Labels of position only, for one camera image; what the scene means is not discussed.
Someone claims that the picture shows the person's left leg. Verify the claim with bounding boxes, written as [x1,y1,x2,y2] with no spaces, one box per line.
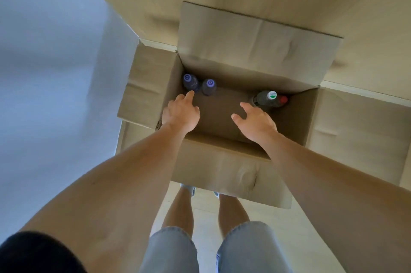
[161,186,195,238]

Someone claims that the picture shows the green label water bottle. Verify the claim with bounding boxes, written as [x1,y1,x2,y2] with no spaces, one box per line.
[252,90,278,109]

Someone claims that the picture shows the person's right hand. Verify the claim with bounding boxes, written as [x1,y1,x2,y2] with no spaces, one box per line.
[231,102,278,145]

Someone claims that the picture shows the person's right forearm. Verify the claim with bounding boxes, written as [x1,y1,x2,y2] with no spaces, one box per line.
[260,131,411,273]

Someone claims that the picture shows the light denim shorts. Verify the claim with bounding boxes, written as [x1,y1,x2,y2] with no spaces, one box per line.
[140,221,295,273]

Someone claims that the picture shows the person's leg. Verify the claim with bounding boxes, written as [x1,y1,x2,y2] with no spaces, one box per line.
[161,186,195,238]
[218,194,250,239]

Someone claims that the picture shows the person's left forearm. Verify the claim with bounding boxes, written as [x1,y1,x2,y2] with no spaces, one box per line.
[19,123,188,273]

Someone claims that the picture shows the brown cardboard box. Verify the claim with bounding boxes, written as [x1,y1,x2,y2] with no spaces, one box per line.
[117,1,411,209]

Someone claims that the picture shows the black t-shirt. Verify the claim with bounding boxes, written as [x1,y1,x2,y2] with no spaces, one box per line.
[0,231,87,273]

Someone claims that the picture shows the purple cap water bottle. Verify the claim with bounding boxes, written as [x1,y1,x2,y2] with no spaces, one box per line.
[182,73,201,93]
[201,78,217,96]

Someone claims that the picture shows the person's left hand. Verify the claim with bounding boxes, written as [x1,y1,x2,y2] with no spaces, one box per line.
[161,90,201,135]

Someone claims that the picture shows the person's right leg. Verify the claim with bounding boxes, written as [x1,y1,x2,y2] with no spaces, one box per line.
[218,194,250,239]

